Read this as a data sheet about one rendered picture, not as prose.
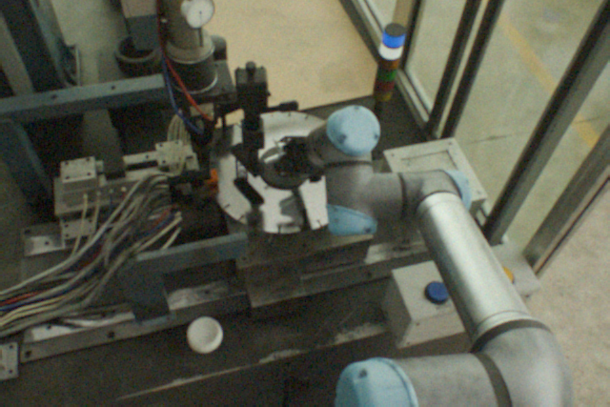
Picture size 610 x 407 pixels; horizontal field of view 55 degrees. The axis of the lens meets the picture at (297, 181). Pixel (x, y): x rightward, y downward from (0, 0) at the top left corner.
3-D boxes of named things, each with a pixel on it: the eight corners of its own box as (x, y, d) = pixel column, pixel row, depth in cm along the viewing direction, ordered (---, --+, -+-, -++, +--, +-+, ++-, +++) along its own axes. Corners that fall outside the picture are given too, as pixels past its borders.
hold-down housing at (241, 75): (266, 134, 114) (266, 54, 98) (268, 153, 111) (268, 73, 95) (238, 135, 113) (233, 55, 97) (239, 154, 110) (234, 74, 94)
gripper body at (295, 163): (276, 140, 111) (294, 125, 100) (318, 140, 114) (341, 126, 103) (278, 180, 110) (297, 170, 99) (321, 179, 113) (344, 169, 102)
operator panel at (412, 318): (494, 274, 134) (516, 240, 122) (517, 318, 128) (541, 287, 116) (379, 303, 129) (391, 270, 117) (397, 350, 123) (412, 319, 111)
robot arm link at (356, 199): (405, 231, 87) (399, 157, 88) (331, 234, 86) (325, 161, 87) (393, 234, 94) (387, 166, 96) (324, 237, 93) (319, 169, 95)
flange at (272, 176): (279, 139, 130) (279, 132, 128) (320, 164, 126) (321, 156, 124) (248, 171, 124) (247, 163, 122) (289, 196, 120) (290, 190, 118)
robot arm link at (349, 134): (336, 157, 85) (333, 100, 86) (312, 170, 95) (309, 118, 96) (386, 157, 87) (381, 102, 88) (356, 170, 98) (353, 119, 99)
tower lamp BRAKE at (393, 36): (398, 32, 126) (400, 21, 124) (406, 46, 123) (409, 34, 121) (378, 35, 125) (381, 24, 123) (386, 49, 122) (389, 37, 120)
